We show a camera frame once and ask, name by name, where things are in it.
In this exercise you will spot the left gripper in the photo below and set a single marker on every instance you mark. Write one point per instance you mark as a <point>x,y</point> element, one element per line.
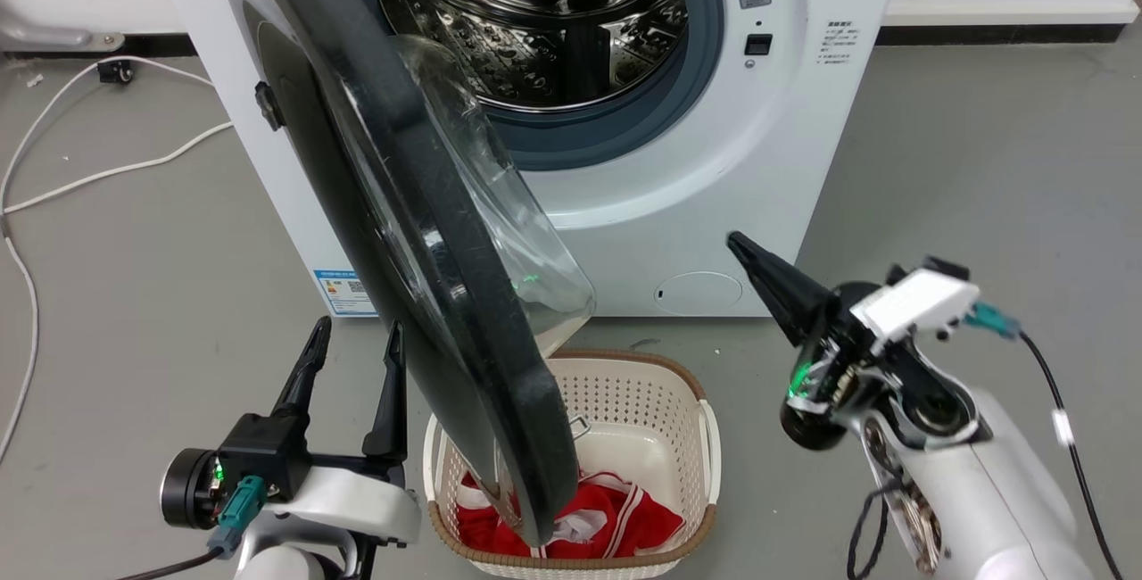
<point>357,500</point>

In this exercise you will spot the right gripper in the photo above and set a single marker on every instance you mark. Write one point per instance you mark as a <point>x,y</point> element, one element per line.
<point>830,366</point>

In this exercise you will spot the dark round washing machine door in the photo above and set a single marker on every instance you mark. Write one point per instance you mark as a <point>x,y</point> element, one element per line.
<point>428,232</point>

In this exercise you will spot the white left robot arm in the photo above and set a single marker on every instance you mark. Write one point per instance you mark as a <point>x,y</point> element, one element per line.
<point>285,562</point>

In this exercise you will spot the white front-load washing machine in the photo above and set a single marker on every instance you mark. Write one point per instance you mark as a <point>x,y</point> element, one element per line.
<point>803,161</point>

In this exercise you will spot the grey-blue rubber door gasket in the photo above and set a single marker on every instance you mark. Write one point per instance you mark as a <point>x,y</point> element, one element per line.
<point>624,138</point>

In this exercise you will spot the black door lock catch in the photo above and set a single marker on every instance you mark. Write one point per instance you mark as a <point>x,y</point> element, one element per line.
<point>758,45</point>

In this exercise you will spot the oval drain filter cover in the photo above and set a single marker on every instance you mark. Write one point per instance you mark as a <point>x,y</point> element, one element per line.
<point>700,293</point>

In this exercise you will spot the blue energy label sticker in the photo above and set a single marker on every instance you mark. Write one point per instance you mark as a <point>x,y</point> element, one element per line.
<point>343,294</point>

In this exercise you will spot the beige perforated laundry basket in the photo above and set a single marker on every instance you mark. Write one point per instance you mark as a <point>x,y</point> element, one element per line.
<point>642,419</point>

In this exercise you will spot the red and white garment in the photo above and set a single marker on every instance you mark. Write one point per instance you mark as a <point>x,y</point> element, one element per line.
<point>642,522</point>

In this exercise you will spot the perforated steel washer drum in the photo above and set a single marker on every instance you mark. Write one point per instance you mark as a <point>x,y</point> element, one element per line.
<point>535,27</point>

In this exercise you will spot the small black caster wheel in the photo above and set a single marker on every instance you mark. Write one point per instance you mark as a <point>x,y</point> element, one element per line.
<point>116,72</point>

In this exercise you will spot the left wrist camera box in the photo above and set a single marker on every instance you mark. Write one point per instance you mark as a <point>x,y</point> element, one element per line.
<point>268,455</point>

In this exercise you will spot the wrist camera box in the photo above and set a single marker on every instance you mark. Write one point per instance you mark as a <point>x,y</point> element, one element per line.
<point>910,303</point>
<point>268,455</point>

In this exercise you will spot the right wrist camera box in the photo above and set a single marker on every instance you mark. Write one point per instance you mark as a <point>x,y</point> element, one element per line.
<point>910,303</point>

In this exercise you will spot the grey metal floor bracket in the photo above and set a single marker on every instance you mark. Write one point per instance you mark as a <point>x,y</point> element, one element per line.
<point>53,36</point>

